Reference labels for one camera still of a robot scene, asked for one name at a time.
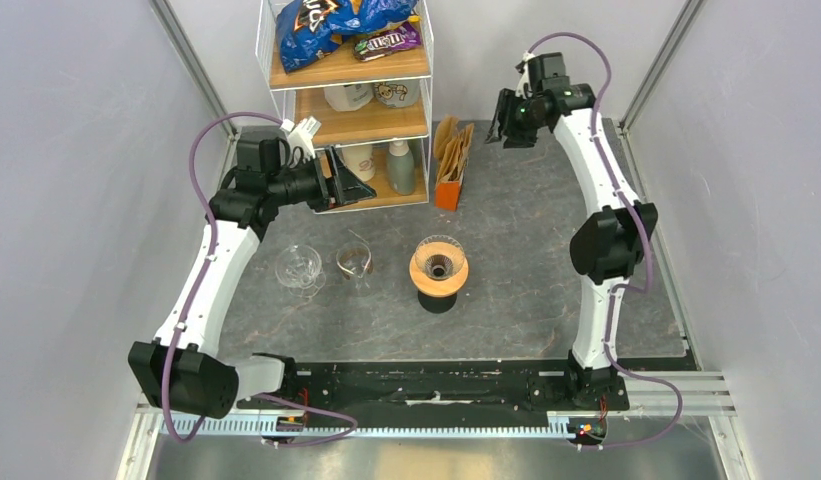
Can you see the white wire shelf rack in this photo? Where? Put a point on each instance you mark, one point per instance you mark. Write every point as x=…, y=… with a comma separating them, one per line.
x=379, y=112

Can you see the white printed cup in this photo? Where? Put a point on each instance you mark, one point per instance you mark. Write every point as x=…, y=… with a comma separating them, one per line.
x=397, y=94

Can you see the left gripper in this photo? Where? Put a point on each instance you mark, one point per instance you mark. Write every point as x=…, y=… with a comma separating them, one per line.
x=335, y=191

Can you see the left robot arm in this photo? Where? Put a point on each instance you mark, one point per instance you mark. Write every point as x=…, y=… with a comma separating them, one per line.
x=178, y=370

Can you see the black coffee server pot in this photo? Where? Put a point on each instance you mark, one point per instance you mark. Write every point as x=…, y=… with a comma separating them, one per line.
x=436, y=305

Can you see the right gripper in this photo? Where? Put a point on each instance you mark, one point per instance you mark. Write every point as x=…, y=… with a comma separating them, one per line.
x=502, y=123

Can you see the clear ribbed glass dripper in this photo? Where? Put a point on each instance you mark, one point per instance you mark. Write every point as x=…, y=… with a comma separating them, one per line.
x=439, y=257

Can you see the glass carafe with brown band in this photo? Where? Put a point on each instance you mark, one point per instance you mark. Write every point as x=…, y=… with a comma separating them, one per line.
x=354, y=260

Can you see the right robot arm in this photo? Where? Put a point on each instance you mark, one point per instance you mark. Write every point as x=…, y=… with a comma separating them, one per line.
x=612, y=241

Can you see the clear glass dripper with handle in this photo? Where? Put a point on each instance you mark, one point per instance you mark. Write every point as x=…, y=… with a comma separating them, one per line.
x=299, y=268

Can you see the blue chips bag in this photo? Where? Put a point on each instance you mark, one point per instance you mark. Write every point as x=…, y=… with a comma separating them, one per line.
x=308, y=31

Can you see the brown paper filter stack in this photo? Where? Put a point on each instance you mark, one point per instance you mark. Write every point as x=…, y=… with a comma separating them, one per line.
x=451, y=148

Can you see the orange filter holder box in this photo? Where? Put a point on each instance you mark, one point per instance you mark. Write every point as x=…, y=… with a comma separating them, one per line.
x=448, y=185

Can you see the white cylindrical bottle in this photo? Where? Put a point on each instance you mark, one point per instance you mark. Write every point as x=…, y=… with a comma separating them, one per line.
x=359, y=159

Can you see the round wooden dripper stand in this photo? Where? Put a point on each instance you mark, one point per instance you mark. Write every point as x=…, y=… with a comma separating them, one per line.
x=437, y=288

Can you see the grey green spray bottle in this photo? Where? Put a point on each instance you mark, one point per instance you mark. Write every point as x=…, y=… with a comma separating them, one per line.
x=401, y=167

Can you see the aluminium frame rail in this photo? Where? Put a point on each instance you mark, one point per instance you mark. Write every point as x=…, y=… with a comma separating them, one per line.
x=692, y=435

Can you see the purple candy bag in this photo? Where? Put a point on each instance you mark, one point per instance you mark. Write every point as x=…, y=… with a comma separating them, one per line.
x=403, y=37

